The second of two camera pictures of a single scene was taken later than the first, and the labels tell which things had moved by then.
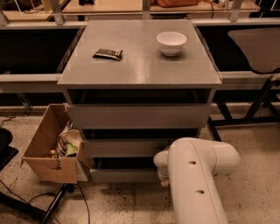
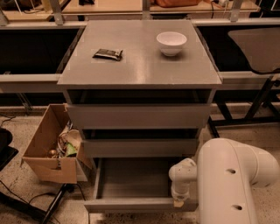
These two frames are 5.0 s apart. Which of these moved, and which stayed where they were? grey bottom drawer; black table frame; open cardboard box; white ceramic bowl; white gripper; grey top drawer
Moved: grey bottom drawer; white gripper
Stayed: open cardboard box; grey top drawer; black table frame; white ceramic bowl
